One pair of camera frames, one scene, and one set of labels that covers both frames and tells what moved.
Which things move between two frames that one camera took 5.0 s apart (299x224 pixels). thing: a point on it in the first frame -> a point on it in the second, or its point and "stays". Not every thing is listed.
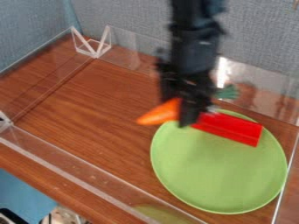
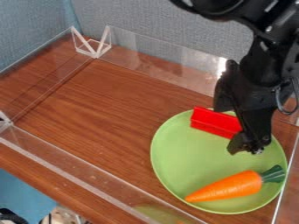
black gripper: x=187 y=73 -> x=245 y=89
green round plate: x=214 y=174 stays
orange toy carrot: x=166 y=112 -> x=245 y=182
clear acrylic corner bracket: x=89 y=46 stays
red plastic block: x=237 y=129 stays
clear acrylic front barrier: x=86 y=178 stays
